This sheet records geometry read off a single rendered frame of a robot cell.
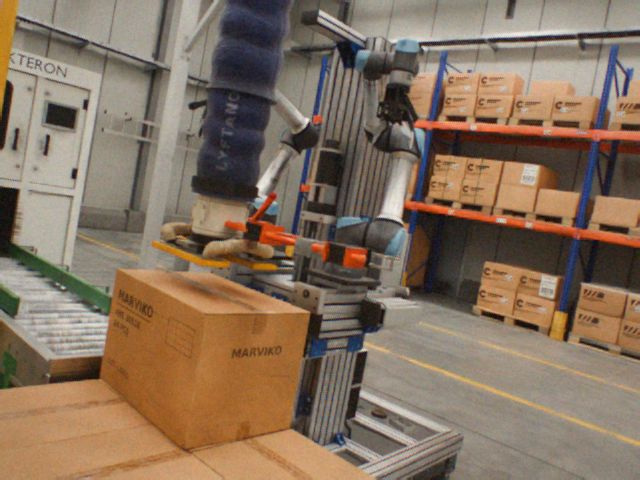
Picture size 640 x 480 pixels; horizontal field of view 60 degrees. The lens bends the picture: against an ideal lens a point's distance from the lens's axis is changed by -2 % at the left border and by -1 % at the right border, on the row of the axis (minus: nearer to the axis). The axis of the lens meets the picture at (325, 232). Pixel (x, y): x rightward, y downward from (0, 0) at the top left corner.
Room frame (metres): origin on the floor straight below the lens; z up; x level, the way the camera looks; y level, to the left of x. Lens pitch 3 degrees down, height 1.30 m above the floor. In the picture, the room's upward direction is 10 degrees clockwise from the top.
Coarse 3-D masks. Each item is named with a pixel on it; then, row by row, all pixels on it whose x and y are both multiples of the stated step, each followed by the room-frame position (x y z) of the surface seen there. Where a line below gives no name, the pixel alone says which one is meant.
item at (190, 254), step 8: (160, 248) 1.84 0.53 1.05; (168, 248) 1.80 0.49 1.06; (176, 248) 1.79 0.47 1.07; (184, 248) 1.80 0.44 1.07; (192, 248) 1.84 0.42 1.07; (200, 248) 1.74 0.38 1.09; (184, 256) 1.72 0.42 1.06; (192, 256) 1.69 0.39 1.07; (200, 256) 1.69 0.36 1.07; (216, 256) 1.75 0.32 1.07; (200, 264) 1.65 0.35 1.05; (208, 264) 1.66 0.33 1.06; (216, 264) 1.68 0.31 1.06; (224, 264) 1.70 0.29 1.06
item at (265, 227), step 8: (248, 224) 1.67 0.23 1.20; (256, 224) 1.64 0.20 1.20; (264, 224) 1.63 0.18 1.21; (248, 232) 1.68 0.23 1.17; (256, 232) 1.65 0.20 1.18; (264, 232) 1.64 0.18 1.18; (272, 232) 1.66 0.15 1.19; (280, 232) 1.68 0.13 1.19; (256, 240) 1.63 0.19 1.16; (264, 240) 1.64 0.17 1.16; (272, 240) 1.66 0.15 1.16
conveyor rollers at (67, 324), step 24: (0, 264) 3.53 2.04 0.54; (24, 264) 3.64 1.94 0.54; (24, 288) 2.99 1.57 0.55; (48, 288) 3.09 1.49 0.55; (24, 312) 2.57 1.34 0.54; (48, 312) 2.65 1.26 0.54; (72, 312) 2.74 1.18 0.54; (96, 312) 2.83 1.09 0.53; (48, 336) 2.31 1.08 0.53; (72, 336) 2.31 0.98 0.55; (96, 336) 2.39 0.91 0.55
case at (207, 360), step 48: (144, 288) 1.78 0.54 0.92; (192, 288) 1.83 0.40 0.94; (240, 288) 1.99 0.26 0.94; (144, 336) 1.74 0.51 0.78; (192, 336) 1.55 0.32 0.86; (240, 336) 1.61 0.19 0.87; (288, 336) 1.74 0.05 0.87; (144, 384) 1.71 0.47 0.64; (192, 384) 1.52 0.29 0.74; (240, 384) 1.63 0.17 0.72; (288, 384) 1.77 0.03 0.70; (192, 432) 1.53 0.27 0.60; (240, 432) 1.65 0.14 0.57
